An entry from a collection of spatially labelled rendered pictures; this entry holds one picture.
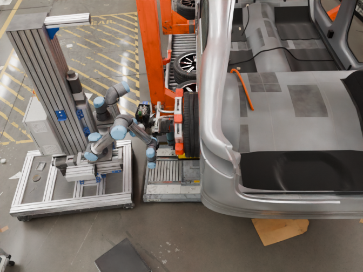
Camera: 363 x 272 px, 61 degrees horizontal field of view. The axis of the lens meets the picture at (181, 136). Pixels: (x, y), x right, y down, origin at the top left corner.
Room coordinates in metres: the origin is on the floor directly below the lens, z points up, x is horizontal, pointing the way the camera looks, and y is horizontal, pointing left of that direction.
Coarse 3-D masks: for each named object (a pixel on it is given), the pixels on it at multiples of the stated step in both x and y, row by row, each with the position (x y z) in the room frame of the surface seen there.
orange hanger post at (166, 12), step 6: (162, 0) 4.60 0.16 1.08; (168, 0) 4.59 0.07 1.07; (162, 6) 4.60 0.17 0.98; (168, 6) 4.59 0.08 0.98; (162, 12) 4.60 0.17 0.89; (168, 12) 4.59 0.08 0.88; (162, 18) 4.60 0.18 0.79; (168, 18) 4.59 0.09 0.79; (162, 24) 4.60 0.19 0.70; (168, 24) 4.59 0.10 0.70; (168, 30) 4.59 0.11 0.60
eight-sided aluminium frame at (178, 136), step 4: (176, 100) 2.26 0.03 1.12; (180, 100) 2.25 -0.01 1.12; (176, 104) 2.20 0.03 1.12; (180, 104) 2.20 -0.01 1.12; (176, 108) 2.14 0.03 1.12; (180, 108) 2.14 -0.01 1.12; (176, 112) 2.09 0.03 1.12; (180, 112) 2.09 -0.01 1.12; (176, 124) 2.01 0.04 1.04; (180, 124) 2.01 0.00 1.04; (176, 128) 1.99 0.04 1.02; (180, 128) 1.98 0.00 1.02; (176, 132) 1.96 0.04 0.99; (180, 132) 1.96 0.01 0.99; (176, 136) 1.94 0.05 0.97; (180, 136) 1.93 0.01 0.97; (176, 140) 1.93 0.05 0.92; (180, 140) 1.93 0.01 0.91
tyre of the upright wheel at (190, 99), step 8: (184, 96) 2.26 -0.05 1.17; (192, 96) 2.24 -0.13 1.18; (184, 104) 2.14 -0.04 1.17; (192, 104) 2.13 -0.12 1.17; (184, 112) 2.06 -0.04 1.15; (192, 112) 2.05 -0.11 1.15; (184, 120) 1.99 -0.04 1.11; (192, 120) 1.99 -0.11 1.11; (184, 128) 1.94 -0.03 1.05; (192, 128) 1.93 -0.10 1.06; (184, 136) 1.91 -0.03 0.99; (192, 136) 1.90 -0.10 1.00; (184, 144) 1.88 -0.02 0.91; (192, 144) 1.87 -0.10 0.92; (192, 152) 1.86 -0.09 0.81
